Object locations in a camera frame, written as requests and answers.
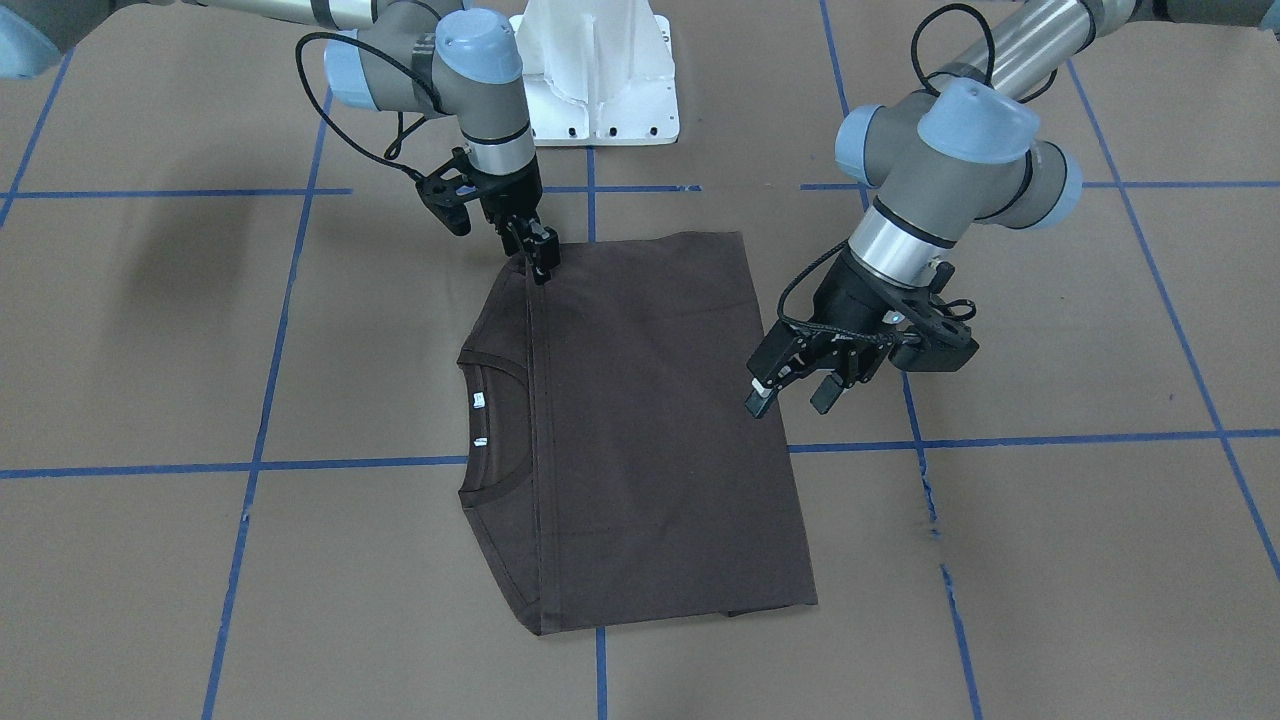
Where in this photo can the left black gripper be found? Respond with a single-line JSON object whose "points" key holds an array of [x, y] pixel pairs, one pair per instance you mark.
{"points": [[848, 297]]}

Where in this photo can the dark brown t-shirt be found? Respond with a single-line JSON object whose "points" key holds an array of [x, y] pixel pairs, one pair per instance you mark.
{"points": [[615, 475]]}

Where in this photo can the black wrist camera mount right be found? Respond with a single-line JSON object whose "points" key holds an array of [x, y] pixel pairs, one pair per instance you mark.
{"points": [[447, 191]]}

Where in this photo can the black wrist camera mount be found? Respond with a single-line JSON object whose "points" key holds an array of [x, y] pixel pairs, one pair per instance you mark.
{"points": [[938, 338], [447, 191]]}

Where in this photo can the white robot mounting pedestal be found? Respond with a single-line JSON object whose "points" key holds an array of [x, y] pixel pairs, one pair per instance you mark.
{"points": [[598, 73]]}

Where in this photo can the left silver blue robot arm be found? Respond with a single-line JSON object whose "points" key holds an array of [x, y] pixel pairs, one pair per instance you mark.
{"points": [[962, 149]]}

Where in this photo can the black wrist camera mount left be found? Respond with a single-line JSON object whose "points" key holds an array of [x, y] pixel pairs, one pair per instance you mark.
{"points": [[938, 338]]}

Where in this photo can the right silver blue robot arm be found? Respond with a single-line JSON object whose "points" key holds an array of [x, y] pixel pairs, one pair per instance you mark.
{"points": [[440, 59]]}

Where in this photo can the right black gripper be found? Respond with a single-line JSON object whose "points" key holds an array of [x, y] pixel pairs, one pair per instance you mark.
{"points": [[512, 193]]}

